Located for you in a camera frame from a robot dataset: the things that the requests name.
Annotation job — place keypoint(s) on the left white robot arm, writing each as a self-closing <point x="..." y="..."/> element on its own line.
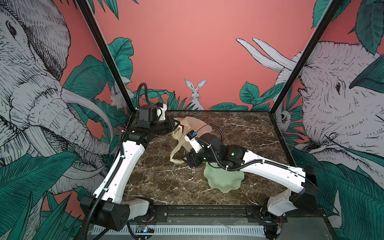
<point x="104" y="208"/>

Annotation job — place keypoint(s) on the left black frame post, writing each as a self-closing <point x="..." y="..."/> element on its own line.
<point x="88" y="15"/>

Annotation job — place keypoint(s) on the light green wavy plate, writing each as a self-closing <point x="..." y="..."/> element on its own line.
<point x="221" y="179"/>

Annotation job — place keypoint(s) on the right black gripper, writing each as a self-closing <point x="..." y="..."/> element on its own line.
<point x="193" y="158"/>

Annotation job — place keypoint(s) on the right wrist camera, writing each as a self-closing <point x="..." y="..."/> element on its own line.
<point x="192" y="138"/>

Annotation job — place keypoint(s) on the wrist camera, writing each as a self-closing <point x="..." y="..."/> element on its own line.
<point x="152" y="113"/>
<point x="192" y="138"/>

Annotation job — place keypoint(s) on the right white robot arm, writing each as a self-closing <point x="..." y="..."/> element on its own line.
<point x="301" y="192"/>

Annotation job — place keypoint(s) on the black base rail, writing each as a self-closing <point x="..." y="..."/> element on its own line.
<point x="252" y="213"/>

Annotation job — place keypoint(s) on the small green circuit board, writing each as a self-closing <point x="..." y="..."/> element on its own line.
<point x="145" y="229"/>

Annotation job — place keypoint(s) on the black frame post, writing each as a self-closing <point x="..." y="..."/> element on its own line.
<point x="325" y="20"/>
<point x="88" y="15"/>

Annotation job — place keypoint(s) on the translucent cream plastic bag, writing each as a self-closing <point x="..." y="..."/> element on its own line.
<point x="187" y="124"/>

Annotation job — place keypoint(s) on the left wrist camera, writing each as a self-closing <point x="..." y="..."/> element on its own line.
<point x="152" y="113"/>

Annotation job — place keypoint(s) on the right black frame post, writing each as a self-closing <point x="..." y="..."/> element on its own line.
<point x="325" y="20"/>

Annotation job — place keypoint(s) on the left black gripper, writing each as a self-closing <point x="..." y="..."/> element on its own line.
<point x="169" y="121"/>

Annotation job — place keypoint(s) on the white perforated vent strip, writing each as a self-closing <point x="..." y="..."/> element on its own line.
<point x="218" y="230"/>

